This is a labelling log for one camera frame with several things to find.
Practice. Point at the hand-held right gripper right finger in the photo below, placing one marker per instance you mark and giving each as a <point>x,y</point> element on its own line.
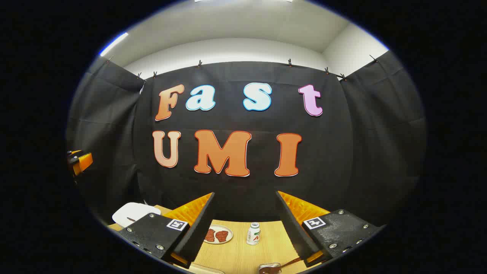
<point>295,232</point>

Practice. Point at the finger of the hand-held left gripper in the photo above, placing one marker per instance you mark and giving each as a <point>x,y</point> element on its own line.
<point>84,161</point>

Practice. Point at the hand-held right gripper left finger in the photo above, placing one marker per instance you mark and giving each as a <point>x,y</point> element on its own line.
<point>199,232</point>

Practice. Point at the brown wooden spoon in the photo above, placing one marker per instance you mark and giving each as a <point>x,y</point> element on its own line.
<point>287,263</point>

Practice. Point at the white rice cooker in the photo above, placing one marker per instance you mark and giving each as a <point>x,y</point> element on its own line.
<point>135,213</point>

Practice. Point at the red-brown meat piece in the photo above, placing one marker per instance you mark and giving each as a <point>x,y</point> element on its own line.
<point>222,236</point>
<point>210,234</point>

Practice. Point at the white round plate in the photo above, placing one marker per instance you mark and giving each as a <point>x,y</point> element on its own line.
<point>218,240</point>

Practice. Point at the cream plastic container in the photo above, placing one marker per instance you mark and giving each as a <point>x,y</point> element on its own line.
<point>205,270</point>

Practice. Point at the white drink bottle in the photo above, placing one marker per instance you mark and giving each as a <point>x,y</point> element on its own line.
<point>253,234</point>

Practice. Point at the black backdrop cloth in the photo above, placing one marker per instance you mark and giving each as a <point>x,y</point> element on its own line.
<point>243,190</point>

